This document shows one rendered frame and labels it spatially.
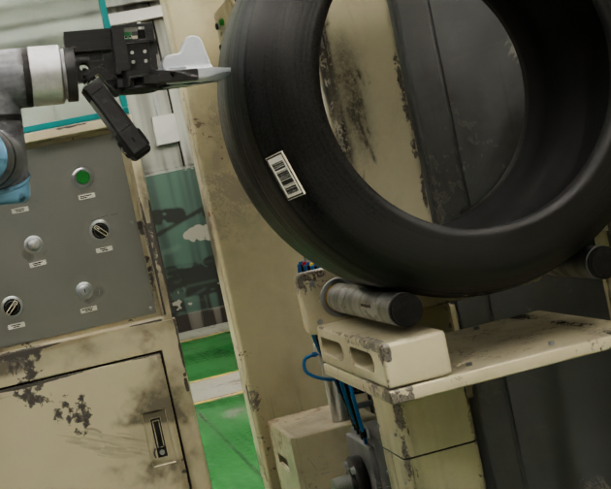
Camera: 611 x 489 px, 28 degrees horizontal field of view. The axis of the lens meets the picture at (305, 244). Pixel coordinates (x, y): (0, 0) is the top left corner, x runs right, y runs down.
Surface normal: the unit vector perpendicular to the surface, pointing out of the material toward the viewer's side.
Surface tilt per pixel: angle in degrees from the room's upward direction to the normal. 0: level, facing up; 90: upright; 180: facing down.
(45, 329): 90
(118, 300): 90
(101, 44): 90
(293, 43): 86
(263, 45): 77
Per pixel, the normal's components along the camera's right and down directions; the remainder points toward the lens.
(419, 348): 0.22, 0.00
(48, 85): 0.25, 0.48
